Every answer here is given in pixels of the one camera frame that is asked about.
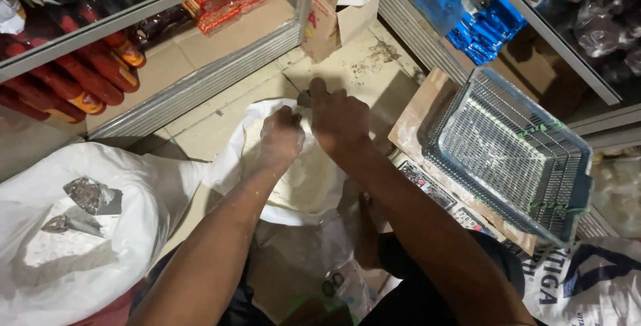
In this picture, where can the person's right hand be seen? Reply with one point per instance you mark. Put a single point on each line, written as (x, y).
(340, 123)

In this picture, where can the person's left hand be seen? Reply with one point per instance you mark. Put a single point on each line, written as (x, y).
(280, 138)

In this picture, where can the person's left fingers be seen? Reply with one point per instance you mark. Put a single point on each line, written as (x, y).
(288, 114)

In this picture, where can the small grey metal tool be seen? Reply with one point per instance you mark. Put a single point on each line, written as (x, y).
(303, 99)

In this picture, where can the clear plastic bag of flour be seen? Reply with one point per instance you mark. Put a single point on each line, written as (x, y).
(310, 186)

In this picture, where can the brown cardboard box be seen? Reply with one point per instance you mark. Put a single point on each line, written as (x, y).
(320, 20)

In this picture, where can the brown cardboard sheet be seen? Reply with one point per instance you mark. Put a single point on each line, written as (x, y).
(408, 121)

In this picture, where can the heap of empty clear bags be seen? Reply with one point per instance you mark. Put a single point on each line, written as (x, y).
(295, 256)

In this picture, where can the person's foot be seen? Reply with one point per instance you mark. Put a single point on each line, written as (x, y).
(369, 236)

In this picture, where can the glass cabinet with red packets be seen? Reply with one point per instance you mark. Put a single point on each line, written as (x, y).
(150, 40)

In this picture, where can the digital scale with keypad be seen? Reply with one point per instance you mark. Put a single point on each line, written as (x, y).
(430, 188)

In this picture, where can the silver metal scoop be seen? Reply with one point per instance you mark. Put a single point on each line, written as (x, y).
(92, 196)

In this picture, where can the grey-blue plastic basket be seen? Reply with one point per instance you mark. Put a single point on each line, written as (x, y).
(501, 156)

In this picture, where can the person's black shorts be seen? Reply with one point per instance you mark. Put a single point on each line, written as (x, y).
(440, 311)

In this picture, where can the glass cabinet with blue packets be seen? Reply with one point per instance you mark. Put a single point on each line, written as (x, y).
(526, 30)

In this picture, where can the large white flour sack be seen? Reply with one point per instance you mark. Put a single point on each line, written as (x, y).
(75, 266)

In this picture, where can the white sack with blue print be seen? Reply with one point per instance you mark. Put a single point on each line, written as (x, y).
(586, 286)

